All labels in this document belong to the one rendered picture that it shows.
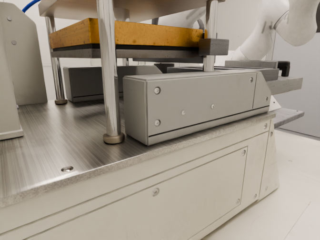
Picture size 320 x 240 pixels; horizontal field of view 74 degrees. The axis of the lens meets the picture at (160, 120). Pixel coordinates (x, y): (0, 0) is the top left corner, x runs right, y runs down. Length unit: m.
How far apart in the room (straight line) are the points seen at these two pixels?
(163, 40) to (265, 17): 0.77
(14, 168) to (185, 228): 0.22
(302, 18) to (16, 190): 0.94
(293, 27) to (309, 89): 2.48
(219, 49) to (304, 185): 0.38
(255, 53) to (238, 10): 2.95
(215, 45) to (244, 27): 3.55
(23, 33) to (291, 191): 0.61
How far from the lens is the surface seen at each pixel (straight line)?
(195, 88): 0.25
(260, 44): 1.03
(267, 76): 0.52
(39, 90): 0.49
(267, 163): 0.44
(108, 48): 0.22
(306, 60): 3.42
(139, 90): 0.22
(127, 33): 0.27
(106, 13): 0.23
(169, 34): 0.30
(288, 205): 0.50
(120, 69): 0.50
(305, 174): 0.63
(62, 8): 0.39
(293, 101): 3.50
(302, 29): 0.98
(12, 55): 0.49
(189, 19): 0.63
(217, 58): 1.21
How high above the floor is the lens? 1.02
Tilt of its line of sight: 17 degrees down
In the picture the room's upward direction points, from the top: straight up
